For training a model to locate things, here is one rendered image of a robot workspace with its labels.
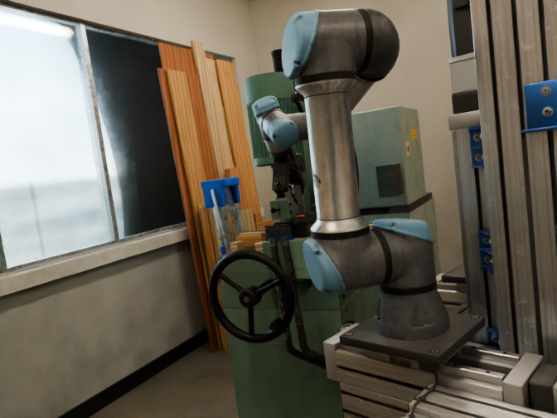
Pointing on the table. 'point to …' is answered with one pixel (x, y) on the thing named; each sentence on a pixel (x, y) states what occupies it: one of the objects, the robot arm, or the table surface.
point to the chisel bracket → (288, 210)
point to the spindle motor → (257, 86)
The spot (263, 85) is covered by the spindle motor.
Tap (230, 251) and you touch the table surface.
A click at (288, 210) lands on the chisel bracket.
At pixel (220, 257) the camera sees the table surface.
